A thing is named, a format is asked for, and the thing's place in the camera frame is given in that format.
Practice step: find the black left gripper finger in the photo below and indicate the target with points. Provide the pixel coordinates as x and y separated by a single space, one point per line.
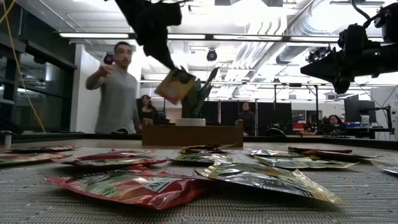
166 49
157 49

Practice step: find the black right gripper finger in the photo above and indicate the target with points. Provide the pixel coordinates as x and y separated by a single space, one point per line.
326 63
326 73

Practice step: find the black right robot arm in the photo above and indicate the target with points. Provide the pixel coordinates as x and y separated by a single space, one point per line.
385 59

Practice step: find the green yellow lemon tea sachet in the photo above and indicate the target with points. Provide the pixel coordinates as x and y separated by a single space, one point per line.
273 153
202 158
304 163
264 182
388 166

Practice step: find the black track spotlights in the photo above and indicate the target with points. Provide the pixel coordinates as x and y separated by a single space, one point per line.
317 54

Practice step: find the long ceiling light strip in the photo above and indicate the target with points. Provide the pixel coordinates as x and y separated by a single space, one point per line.
93 35
186 36
248 38
314 39

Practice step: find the black computer monitor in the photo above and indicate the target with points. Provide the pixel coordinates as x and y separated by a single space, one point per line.
357 109

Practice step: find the blue box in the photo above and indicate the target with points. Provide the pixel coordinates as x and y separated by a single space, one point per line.
357 125

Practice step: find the snake plant in white pot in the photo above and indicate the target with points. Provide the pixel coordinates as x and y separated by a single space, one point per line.
194 105

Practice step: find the brown wooden tray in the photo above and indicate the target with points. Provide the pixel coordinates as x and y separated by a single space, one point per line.
192 135

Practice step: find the grey woven placemat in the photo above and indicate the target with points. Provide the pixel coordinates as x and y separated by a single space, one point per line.
357 199

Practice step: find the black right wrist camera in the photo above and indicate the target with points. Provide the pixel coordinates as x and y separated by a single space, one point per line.
353 39

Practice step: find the black round ceiling camera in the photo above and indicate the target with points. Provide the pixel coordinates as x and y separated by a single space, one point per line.
211 55
109 58

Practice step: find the black aluminium table frame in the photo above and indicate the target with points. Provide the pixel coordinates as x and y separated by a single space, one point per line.
93 136

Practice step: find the grey metal post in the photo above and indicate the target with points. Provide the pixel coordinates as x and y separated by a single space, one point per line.
7 138

